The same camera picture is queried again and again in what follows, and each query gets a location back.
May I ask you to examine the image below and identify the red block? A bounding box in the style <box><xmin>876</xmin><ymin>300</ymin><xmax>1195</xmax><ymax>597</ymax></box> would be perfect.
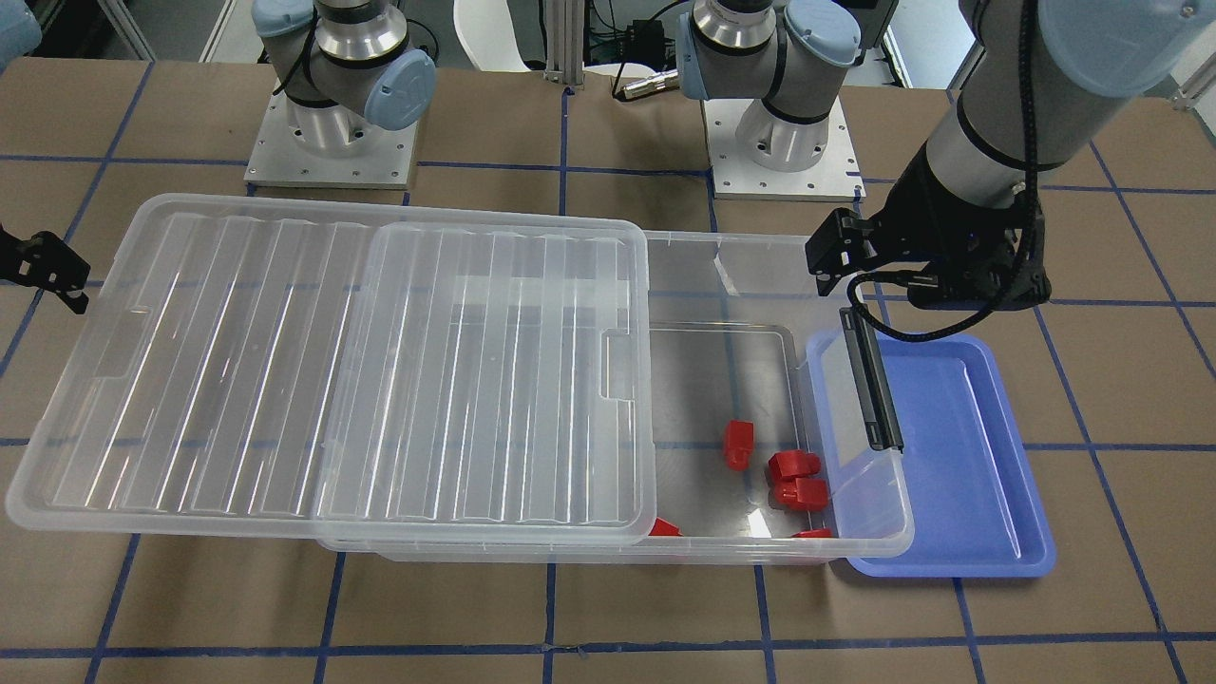
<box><xmin>722</xmin><ymin>420</ymin><xmax>755</xmax><ymax>472</ymax></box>
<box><xmin>651</xmin><ymin>517</ymin><xmax>682</xmax><ymax>537</ymax></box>
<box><xmin>769</xmin><ymin>449</ymin><xmax>824</xmax><ymax>484</ymax></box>
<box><xmin>790</xmin><ymin>527</ymin><xmax>835</xmax><ymax>540</ymax></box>
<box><xmin>772</xmin><ymin>477</ymin><xmax>831</xmax><ymax>512</ymax></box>

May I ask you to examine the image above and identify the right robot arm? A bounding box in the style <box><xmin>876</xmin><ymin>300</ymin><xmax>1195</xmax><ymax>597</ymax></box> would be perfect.
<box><xmin>250</xmin><ymin>1</ymin><xmax>437</xmax><ymax>164</ymax></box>

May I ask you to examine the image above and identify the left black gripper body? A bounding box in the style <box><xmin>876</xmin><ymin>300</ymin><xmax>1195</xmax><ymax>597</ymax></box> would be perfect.
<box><xmin>805</xmin><ymin>148</ymin><xmax>1052</xmax><ymax>309</ymax></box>

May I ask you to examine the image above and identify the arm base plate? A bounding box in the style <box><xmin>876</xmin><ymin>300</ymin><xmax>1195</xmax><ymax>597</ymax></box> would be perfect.
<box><xmin>244</xmin><ymin>92</ymin><xmax>418</xmax><ymax>191</ymax></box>
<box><xmin>702</xmin><ymin>99</ymin><xmax>867</xmax><ymax>202</ymax></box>

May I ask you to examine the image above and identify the blue plastic tray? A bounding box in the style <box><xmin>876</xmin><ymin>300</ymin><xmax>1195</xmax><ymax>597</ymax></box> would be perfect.
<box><xmin>804</xmin><ymin>331</ymin><xmax>1055</xmax><ymax>579</ymax></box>

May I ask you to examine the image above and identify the red block under lid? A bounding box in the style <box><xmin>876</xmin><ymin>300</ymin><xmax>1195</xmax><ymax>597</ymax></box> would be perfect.
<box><xmin>651</xmin><ymin>517</ymin><xmax>682</xmax><ymax>537</ymax></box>

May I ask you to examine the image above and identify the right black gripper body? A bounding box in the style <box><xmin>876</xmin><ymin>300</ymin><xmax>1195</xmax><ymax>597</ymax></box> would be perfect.
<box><xmin>1</xmin><ymin>228</ymin><xmax>90</xmax><ymax>295</ymax></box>

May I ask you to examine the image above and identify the clear plastic storage box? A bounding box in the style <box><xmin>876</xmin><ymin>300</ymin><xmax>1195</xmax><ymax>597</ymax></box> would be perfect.
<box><xmin>319</xmin><ymin>228</ymin><xmax>916</xmax><ymax>566</ymax></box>

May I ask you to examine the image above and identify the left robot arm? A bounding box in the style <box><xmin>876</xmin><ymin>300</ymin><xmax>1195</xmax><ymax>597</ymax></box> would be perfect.
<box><xmin>676</xmin><ymin>1</ymin><xmax>1214</xmax><ymax>312</ymax></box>

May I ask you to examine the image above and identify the clear plastic box lid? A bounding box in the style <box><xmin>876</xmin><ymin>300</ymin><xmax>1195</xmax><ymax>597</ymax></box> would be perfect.
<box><xmin>6</xmin><ymin>194</ymin><xmax>655</xmax><ymax>548</ymax></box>

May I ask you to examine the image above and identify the aluminium frame post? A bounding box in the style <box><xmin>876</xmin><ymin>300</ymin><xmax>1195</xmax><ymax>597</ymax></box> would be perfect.
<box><xmin>541</xmin><ymin>0</ymin><xmax>587</xmax><ymax>89</ymax></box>

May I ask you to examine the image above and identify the white chair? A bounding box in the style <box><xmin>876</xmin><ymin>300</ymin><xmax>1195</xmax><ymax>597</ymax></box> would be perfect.
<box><xmin>452</xmin><ymin>1</ymin><xmax>530</xmax><ymax>73</ymax></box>

